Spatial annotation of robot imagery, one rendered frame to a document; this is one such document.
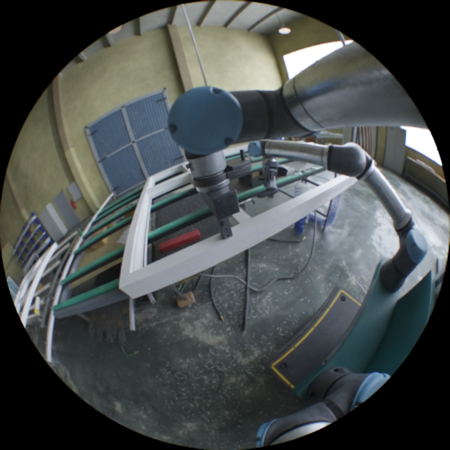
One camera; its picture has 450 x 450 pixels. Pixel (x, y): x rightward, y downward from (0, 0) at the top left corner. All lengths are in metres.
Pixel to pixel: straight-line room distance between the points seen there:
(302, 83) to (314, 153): 0.39
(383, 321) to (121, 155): 7.48
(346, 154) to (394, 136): 6.87
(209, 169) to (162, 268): 0.27
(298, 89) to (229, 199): 0.21
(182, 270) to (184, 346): 1.01
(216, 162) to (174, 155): 6.57
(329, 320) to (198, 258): 0.85
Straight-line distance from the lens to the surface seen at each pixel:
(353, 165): 0.52
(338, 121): 0.15
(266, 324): 1.22
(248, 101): 0.17
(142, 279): 0.42
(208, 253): 0.38
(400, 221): 0.72
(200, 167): 0.26
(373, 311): 0.65
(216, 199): 0.25
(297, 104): 0.16
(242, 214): 0.46
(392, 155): 7.36
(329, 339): 0.97
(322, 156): 0.52
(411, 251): 0.64
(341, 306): 1.04
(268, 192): 0.59
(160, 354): 1.45
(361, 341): 0.59
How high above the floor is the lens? 1.20
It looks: 38 degrees down
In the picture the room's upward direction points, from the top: 15 degrees counter-clockwise
